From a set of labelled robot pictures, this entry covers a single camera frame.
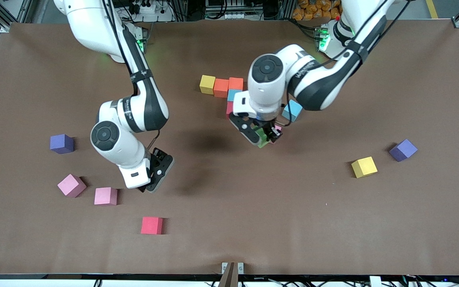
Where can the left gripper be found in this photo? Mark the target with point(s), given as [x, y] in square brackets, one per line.
[271, 129]

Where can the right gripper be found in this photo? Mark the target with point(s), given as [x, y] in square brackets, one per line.
[155, 156]

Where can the green foam block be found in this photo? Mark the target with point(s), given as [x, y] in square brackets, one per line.
[263, 140]

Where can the red foam block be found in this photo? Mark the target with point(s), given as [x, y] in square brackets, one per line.
[152, 225]
[229, 108]

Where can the blue foam block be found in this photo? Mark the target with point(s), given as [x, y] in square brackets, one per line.
[232, 95]
[294, 112]

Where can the orange foam block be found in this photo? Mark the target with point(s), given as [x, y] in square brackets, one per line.
[236, 83]
[221, 88]

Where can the yellow foam block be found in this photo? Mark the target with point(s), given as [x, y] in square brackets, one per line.
[207, 84]
[364, 167]

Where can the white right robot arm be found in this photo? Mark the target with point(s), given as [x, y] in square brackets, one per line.
[106, 28]

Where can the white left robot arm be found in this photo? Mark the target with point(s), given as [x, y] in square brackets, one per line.
[317, 87]

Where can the purple foam block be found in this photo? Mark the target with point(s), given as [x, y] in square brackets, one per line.
[403, 150]
[62, 143]

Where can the orange snack bags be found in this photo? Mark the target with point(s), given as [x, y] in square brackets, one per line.
[313, 10]

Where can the white power strip with plugs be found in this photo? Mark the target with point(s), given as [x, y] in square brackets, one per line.
[146, 7]

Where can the small white box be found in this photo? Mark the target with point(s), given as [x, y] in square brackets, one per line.
[375, 282]

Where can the grey table edge bracket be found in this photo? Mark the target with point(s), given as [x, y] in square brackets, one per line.
[224, 267]

